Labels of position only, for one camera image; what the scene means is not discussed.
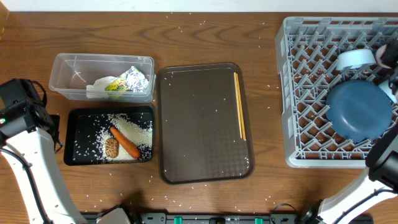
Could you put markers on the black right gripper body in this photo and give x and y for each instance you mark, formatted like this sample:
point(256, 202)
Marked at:
point(392, 58)

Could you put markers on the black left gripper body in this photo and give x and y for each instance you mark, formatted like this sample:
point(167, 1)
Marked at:
point(56, 119)

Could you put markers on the light blue bowl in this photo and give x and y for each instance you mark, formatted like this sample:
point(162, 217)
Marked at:
point(354, 59)

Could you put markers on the dark blue plate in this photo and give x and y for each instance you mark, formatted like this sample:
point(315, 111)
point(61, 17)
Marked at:
point(359, 110)

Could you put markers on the white paper napkin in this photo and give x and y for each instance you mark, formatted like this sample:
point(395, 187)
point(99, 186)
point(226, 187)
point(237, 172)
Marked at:
point(97, 90)

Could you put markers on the brown food scrap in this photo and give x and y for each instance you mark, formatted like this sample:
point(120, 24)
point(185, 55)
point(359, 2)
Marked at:
point(111, 146)

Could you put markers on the orange carrot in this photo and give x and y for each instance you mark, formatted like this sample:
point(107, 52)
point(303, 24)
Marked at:
point(128, 146)

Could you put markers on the foil snack wrapper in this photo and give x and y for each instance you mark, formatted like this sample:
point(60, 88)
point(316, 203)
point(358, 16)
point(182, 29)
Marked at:
point(128, 83)

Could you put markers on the wooden chopstick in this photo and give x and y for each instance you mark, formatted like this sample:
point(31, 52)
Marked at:
point(242, 118)
point(238, 104)

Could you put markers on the white plastic cup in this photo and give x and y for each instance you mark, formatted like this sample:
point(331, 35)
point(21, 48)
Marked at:
point(378, 56)

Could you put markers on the light blue plastic cup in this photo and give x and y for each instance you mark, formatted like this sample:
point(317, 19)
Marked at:
point(384, 86)

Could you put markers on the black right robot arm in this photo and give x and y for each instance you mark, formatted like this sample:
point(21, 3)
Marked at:
point(377, 182)

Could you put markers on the grey dishwasher rack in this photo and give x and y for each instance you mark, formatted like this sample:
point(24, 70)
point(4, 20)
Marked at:
point(307, 49)

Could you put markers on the black plastic tray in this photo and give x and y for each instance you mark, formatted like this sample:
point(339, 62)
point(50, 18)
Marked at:
point(82, 127)

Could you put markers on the clear plastic bin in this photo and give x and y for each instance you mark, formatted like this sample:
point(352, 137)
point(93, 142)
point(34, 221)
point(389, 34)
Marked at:
point(71, 73)

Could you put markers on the pile of rice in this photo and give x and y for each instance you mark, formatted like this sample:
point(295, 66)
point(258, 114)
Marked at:
point(140, 137)

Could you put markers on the dark brown serving tray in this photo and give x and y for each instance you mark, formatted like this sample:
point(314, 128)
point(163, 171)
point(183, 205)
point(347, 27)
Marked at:
point(199, 137)

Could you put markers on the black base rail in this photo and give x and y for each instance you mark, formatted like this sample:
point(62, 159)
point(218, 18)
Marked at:
point(162, 218)

